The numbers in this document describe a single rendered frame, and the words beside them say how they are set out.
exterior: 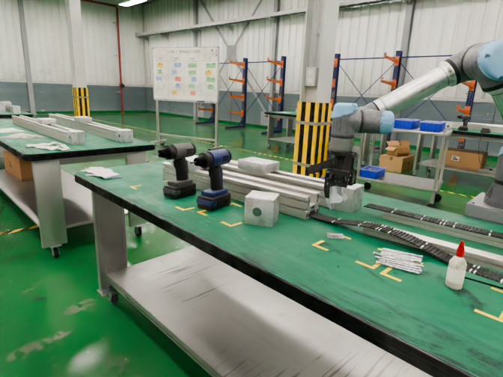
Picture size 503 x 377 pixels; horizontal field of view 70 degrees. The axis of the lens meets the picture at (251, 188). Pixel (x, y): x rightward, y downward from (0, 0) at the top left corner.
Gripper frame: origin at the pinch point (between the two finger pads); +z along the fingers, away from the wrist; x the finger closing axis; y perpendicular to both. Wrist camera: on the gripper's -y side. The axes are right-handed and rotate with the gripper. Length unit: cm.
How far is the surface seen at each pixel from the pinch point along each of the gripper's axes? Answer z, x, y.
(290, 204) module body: 1.2, -5.7, -12.4
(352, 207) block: 3.5, 14.5, 2.7
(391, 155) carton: 63, 506, -141
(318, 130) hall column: 10, 298, -170
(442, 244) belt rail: 2.5, -1.9, 37.4
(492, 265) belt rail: 4, -2, 50
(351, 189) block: -3.6, 13.5, 1.7
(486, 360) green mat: 5, -44, 54
